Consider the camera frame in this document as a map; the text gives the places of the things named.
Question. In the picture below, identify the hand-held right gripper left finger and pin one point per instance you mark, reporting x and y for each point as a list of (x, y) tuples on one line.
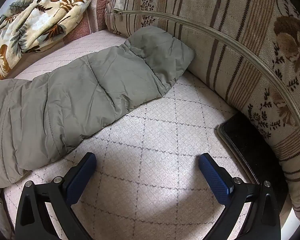
[(81, 177)]

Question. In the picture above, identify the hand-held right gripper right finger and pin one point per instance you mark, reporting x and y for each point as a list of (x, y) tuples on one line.
[(215, 177)]

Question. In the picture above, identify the grey puffer jacket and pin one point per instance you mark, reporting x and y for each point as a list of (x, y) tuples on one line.
[(65, 100)]

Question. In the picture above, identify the black smartphone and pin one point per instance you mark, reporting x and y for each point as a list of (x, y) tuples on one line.
[(245, 142)]

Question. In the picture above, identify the striped floral sofa cushion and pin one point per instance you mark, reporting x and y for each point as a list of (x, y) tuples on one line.
[(227, 30)]

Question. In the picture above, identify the reddish brown sofa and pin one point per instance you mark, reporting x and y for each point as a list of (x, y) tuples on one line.
[(77, 27)]

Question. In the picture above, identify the leaf print fleece blanket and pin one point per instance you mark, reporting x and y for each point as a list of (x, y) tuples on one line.
[(40, 22)]

